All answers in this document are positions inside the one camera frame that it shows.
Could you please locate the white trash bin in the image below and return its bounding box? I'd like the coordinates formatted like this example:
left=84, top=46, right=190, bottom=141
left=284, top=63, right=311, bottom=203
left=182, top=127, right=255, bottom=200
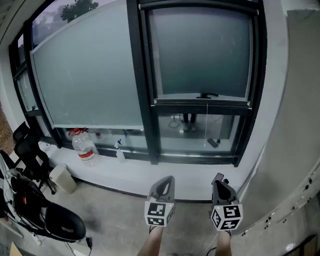
left=49, top=164, right=78, bottom=195

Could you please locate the grey roller window blind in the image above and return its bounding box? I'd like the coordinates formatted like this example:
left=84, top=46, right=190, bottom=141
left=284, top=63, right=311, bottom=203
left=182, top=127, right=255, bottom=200
left=138, top=2, right=261, bottom=109

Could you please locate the clear blue-nozzle spray bottle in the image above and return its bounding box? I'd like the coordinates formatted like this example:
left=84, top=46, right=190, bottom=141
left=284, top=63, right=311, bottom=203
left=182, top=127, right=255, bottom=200
left=114, top=139, right=127, bottom=164

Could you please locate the white perforated panel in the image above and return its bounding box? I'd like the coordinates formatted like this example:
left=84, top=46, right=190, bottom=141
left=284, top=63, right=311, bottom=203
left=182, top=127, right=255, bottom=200
left=234, top=157, right=320, bottom=237

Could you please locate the large red-capped water bottle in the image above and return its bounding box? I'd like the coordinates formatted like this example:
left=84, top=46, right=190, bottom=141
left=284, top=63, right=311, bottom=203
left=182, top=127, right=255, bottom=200
left=67, top=127, right=100, bottom=167

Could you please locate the white pull cord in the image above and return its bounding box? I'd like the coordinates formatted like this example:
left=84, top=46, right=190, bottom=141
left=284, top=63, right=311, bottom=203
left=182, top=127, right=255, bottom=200
left=203, top=102, right=209, bottom=148

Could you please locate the tree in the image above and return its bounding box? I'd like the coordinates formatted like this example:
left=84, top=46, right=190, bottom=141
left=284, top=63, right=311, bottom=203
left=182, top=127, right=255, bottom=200
left=60, top=0, right=100, bottom=24

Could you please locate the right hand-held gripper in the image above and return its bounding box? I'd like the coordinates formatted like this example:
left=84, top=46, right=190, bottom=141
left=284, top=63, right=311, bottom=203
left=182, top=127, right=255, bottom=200
left=210, top=179, right=244, bottom=231

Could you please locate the black mesh office chair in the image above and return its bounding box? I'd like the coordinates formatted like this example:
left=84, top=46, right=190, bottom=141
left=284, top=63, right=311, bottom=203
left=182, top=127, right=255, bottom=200
left=12, top=121, right=56, bottom=195

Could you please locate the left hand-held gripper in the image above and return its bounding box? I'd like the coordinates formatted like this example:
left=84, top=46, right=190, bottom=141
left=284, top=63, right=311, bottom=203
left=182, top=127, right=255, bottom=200
left=144, top=175, right=176, bottom=228

